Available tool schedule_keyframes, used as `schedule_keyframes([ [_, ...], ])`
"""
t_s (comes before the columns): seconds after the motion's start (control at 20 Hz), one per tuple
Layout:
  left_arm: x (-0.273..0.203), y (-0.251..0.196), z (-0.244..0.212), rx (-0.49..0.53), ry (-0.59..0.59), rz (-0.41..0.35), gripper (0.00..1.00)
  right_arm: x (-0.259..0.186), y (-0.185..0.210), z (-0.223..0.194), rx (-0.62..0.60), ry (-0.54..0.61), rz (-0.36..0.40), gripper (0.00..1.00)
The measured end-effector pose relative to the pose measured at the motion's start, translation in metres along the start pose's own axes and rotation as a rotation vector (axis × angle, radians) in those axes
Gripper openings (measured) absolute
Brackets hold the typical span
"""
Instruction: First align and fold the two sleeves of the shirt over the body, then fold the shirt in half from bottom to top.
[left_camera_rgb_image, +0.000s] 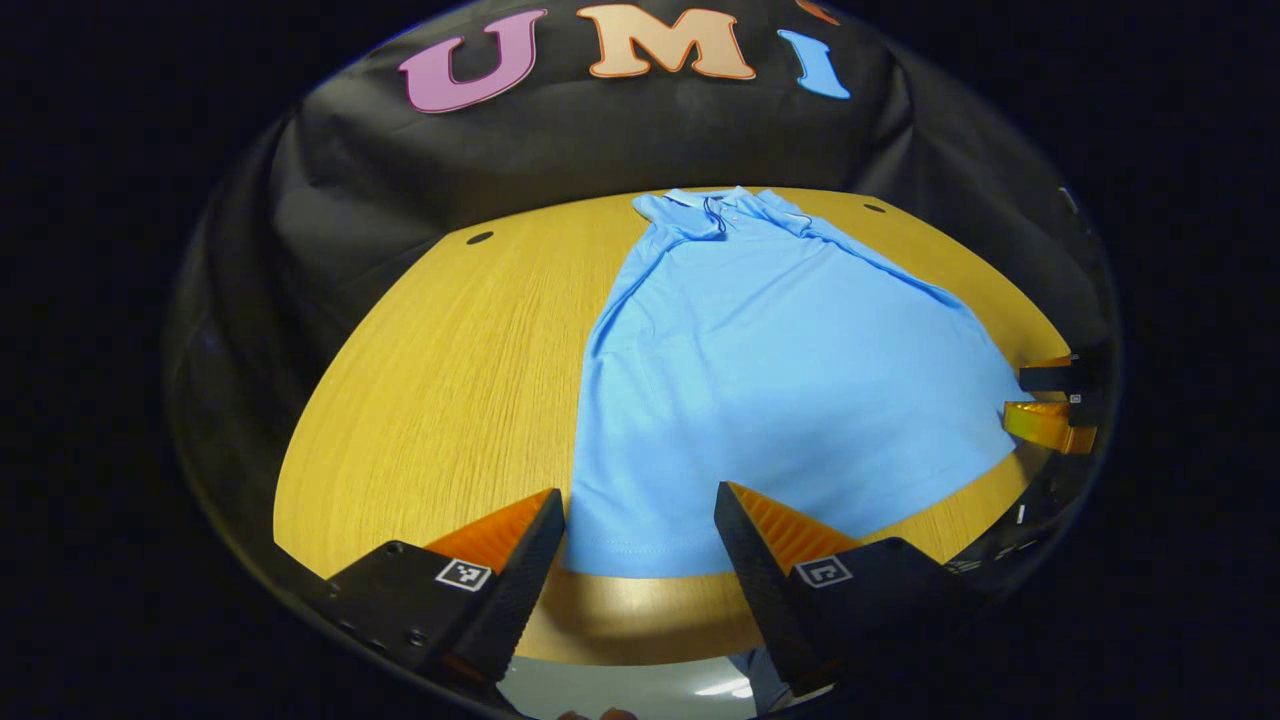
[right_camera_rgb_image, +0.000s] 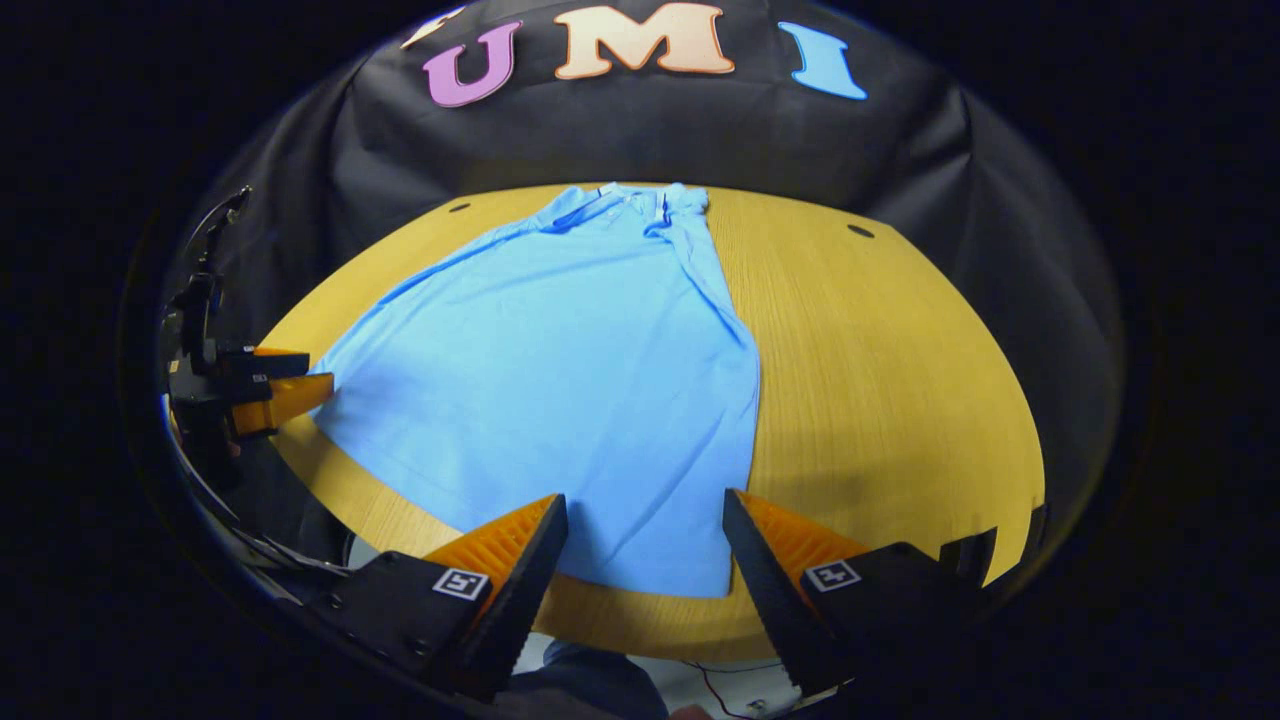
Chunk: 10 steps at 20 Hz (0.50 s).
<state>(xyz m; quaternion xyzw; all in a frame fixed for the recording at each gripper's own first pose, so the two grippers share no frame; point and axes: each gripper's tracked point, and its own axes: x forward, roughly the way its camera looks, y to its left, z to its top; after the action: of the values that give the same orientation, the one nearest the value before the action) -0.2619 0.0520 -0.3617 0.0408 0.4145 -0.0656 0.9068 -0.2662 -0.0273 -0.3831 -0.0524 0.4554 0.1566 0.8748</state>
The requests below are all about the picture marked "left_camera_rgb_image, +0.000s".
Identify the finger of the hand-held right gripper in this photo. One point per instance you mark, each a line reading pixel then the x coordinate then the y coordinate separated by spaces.
pixel 1045 425
pixel 1050 377

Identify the black backdrop cloth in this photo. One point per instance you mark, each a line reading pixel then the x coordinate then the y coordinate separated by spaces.
pixel 560 150

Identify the light blue T-shirt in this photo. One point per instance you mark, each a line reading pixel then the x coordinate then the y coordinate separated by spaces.
pixel 780 400

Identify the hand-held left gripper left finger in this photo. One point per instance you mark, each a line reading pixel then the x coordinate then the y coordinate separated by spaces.
pixel 515 590

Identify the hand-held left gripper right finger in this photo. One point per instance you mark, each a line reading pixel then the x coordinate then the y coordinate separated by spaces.
pixel 760 590

